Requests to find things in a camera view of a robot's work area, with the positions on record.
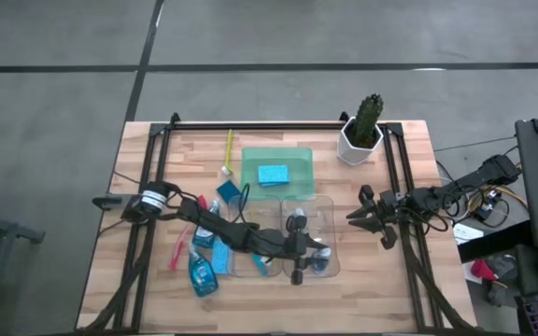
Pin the red dish brush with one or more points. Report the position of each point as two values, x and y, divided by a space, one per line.
178 254

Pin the green translucent plastic tray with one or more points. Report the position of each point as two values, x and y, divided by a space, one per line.
297 158

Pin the white paper sheet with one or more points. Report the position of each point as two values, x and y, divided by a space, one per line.
465 232

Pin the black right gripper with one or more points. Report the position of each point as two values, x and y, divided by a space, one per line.
388 207

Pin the black metal table frame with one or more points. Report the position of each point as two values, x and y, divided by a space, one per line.
250 125

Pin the red cloth item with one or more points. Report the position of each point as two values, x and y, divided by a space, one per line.
481 270

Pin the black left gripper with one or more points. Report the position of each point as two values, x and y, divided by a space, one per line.
299 245

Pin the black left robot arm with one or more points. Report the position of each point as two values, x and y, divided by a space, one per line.
231 231

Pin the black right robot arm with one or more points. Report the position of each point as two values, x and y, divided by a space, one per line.
465 182

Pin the slim yellow dish brush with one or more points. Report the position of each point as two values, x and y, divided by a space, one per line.
229 149

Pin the clear plastic bin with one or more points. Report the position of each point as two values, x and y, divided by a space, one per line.
264 210
325 210

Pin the blue electronics box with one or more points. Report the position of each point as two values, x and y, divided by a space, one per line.
486 207

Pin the grey cloth item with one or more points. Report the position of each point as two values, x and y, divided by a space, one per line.
502 266

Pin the teal dish brush white head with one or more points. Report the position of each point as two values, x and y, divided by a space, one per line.
260 267

